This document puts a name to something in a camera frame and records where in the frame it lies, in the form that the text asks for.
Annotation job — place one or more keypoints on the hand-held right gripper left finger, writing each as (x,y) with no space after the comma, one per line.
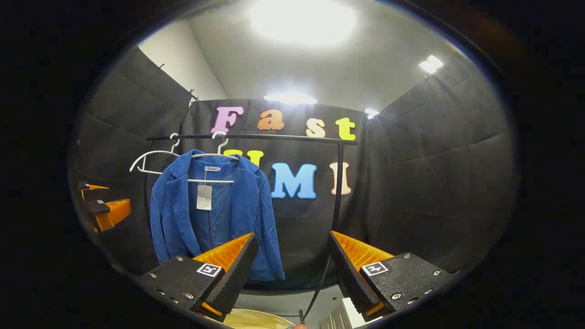
(237,278)

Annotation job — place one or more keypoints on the black metal clothes rack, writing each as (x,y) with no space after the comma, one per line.
(283,136)

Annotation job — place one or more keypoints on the white plastic hanger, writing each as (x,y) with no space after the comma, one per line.
(145,155)
(215,156)

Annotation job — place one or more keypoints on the beige fabric laundry hamper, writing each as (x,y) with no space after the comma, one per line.
(256,320)

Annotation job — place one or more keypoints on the large ceiling light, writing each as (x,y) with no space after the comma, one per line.
(301,20)

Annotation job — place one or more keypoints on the small square ceiling light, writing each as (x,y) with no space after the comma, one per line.
(431,64)
(371,113)

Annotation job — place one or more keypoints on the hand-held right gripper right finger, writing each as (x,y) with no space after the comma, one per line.
(349,278)

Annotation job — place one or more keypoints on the strip ceiling light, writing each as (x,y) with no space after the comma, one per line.
(290,98)

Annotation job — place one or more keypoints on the white cabinet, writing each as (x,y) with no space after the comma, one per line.
(340,316)

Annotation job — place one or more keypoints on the black backdrop cloth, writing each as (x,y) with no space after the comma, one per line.
(411,183)

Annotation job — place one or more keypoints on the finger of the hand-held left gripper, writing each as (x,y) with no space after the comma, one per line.
(93,194)
(97,208)

